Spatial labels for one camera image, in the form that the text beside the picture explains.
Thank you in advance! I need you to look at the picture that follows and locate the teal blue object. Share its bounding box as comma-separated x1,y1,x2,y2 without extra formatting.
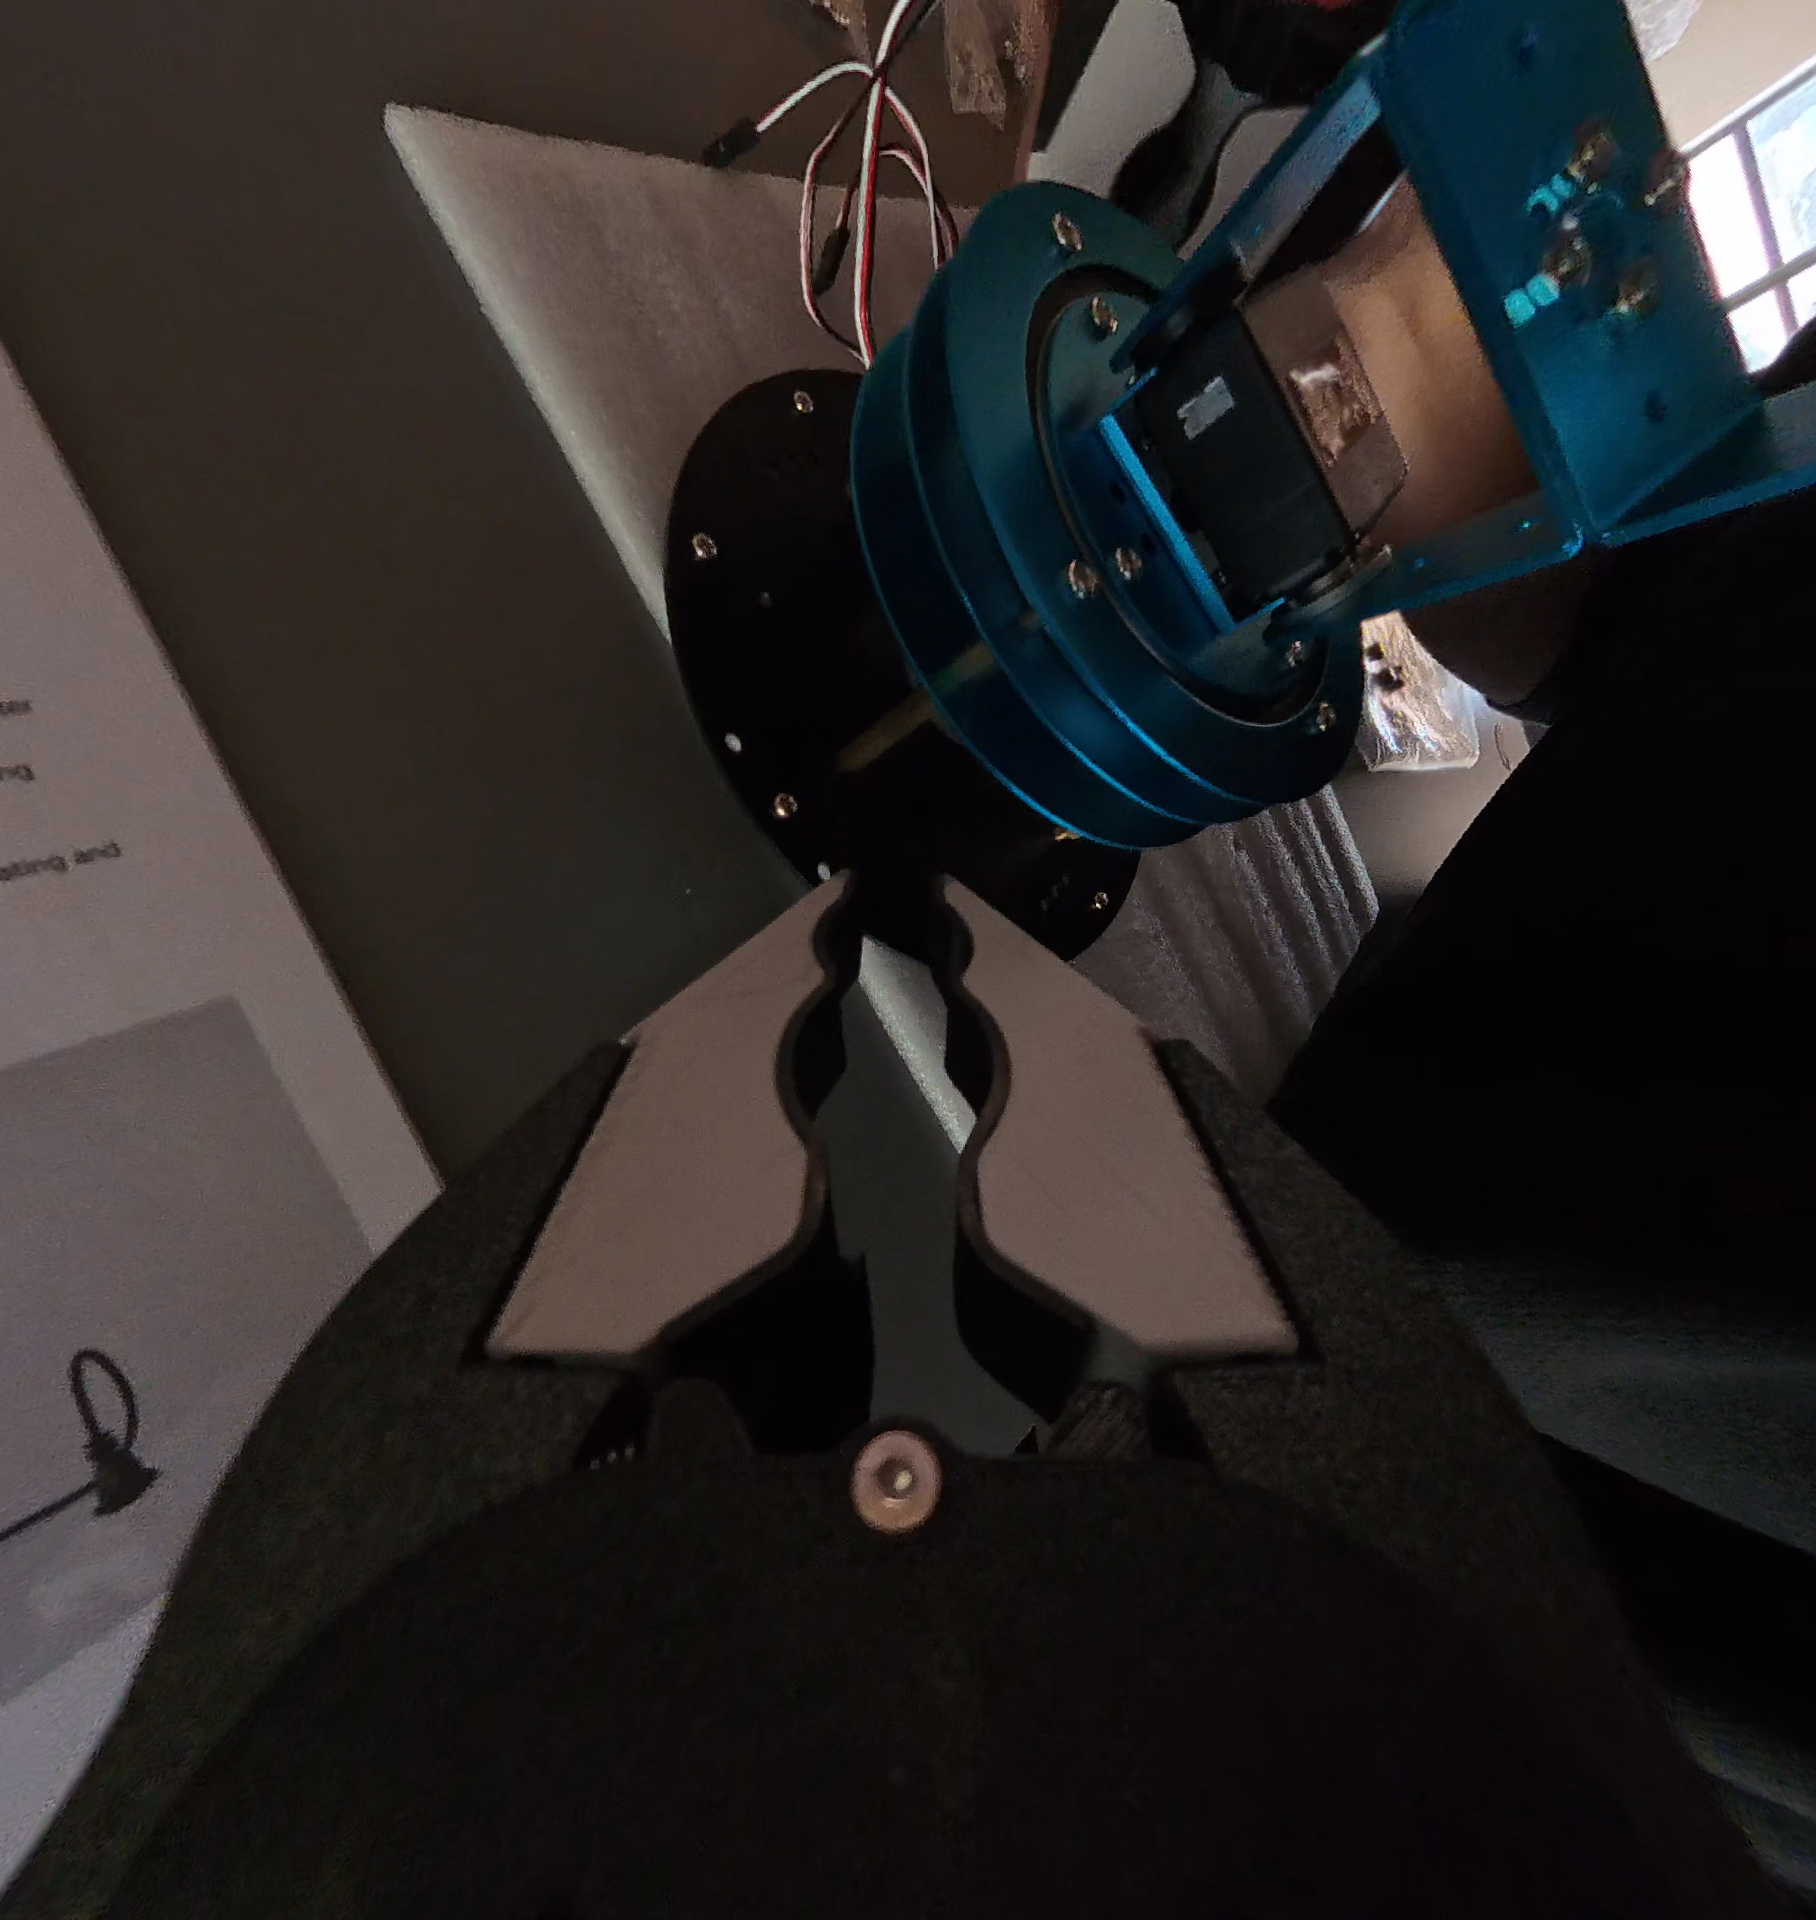
848,0,1816,849

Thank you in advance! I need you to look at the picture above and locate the loose servo cable with plug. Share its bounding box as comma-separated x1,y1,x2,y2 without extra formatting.
703,0,963,361

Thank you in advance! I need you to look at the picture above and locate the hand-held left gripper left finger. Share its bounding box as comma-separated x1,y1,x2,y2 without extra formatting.
481,872,873,1451

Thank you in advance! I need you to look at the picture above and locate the clear bag of parts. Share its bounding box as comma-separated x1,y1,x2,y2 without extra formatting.
1356,630,1482,774

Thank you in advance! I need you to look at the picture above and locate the person's black clothed torso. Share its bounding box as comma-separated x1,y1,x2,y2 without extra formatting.
1268,315,1816,1920

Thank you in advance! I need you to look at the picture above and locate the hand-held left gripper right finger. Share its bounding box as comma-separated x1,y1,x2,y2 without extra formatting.
939,872,1301,1421

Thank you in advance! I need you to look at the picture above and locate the brass standoff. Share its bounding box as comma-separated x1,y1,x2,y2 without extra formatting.
837,656,985,771

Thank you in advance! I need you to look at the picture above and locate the black metal base plate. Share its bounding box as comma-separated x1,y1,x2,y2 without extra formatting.
664,366,1151,963

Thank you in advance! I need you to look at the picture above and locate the white foam sheet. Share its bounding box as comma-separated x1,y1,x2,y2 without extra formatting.
381,102,1380,1148

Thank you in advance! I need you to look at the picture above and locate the instruction manual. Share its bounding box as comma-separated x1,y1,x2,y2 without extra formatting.
0,248,444,1920

